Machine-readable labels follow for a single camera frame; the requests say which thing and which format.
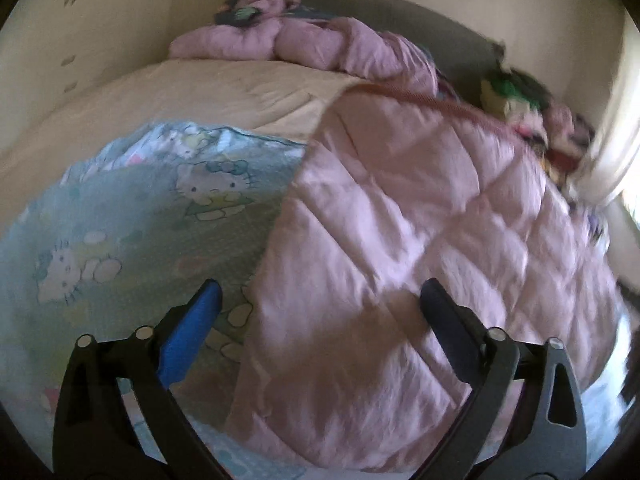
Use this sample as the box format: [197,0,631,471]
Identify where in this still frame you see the blue Hello Kitty sheet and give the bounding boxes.
[1,122,305,479]

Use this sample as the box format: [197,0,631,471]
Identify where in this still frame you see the cream curtain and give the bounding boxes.
[570,12,639,206]

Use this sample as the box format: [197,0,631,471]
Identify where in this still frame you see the cream built-in wardrobe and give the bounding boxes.
[1,0,171,142]

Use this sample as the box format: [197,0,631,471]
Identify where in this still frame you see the pile of mixed clothes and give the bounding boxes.
[480,70,596,186]

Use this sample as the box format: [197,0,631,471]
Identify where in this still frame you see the crumpled pink comforter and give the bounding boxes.
[168,0,439,96]

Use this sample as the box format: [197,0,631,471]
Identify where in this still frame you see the dark patterned pillow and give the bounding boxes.
[214,6,262,27]

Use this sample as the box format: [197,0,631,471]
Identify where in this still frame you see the grey upholstered headboard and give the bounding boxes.
[226,0,508,106]

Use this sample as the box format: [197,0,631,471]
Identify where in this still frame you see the pink quilted blanket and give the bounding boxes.
[226,86,628,472]

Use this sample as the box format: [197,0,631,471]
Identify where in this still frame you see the beige mattress cover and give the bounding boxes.
[1,61,356,228]

